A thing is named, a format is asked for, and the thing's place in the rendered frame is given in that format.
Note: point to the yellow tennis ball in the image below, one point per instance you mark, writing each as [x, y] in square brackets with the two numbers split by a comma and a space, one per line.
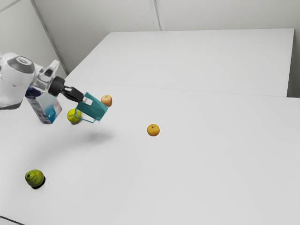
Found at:
[73, 116]

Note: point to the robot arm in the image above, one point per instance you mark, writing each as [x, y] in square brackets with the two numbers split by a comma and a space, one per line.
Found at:
[16, 79]

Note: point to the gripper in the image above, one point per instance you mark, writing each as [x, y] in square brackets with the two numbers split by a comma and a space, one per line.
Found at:
[57, 85]

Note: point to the orange fruit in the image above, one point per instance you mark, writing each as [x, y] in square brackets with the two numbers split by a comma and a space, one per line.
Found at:
[153, 130]

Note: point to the red and yellow apple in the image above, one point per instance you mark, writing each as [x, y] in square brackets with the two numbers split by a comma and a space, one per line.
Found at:
[107, 100]

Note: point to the green pear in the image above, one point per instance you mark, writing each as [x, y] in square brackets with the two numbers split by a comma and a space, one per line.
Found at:
[34, 177]

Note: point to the teal faceted mug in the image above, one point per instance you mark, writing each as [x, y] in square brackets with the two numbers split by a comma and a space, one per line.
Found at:
[95, 108]

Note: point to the white and blue carton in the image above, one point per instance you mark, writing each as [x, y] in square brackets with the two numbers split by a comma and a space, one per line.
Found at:
[45, 106]

